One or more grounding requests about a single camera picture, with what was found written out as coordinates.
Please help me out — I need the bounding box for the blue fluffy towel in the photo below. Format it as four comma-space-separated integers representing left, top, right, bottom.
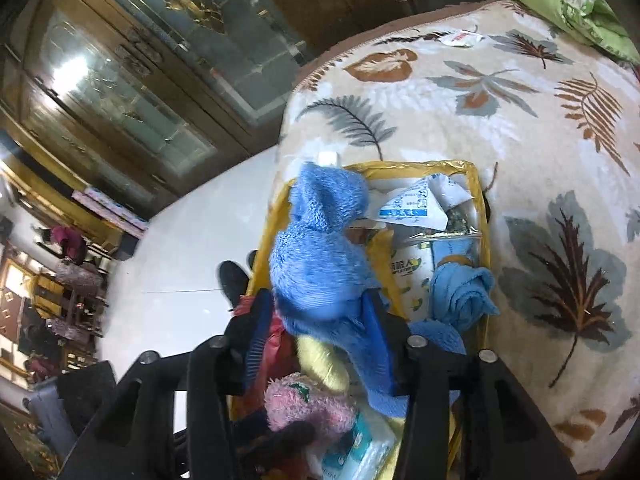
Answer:
269, 162, 467, 419

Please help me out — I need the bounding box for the pink fluffy towel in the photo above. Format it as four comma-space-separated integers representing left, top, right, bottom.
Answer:
263, 372, 359, 434

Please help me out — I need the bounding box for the dark cloth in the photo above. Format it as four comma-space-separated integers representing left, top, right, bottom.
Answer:
54, 359, 121, 408

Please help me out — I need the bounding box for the yellow taped cardboard box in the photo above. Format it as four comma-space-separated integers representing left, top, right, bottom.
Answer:
227, 159, 494, 480

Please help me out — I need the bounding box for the wooden cabinet with glass doors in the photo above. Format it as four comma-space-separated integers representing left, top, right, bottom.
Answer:
0, 0, 413, 203

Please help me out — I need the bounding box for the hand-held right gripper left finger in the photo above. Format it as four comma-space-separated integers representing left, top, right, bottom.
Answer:
57, 290, 277, 480

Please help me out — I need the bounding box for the floral covered chair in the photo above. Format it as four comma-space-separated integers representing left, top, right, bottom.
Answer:
54, 259, 109, 338

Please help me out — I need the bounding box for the yellow fluffy towel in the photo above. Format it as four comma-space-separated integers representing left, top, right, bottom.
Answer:
294, 334, 461, 480

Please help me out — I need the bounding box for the white packet with blue print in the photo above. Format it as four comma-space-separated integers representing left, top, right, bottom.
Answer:
377, 175, 475, 234

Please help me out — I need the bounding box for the long pink floral box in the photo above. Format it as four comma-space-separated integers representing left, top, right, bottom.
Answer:
71, 186, 149, 232

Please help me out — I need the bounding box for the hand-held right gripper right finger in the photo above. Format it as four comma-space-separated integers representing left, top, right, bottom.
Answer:
362, 287, 577, 480

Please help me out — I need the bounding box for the teal and white plastic packet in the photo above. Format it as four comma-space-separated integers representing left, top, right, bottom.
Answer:
319, 407, 398, 480

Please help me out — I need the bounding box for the white tissue pack, lemon print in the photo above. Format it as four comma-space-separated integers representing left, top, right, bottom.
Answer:
387, 242, 445, 324

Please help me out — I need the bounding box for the light blue towel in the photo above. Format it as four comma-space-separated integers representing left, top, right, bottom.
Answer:
429, 239, 499, 332

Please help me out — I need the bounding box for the person's leg in jeans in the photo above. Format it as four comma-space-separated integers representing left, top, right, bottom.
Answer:
27, 379, 77, 445

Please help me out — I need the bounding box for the leaf printed blanket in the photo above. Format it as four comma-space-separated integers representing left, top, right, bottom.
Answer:
277, 0, 640, 477

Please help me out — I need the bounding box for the dark red foil packet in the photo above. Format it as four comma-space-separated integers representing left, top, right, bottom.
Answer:
232, 296, 299, 411

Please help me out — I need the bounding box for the small white sachet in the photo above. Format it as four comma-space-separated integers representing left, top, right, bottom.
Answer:
439, 30, 485, 47

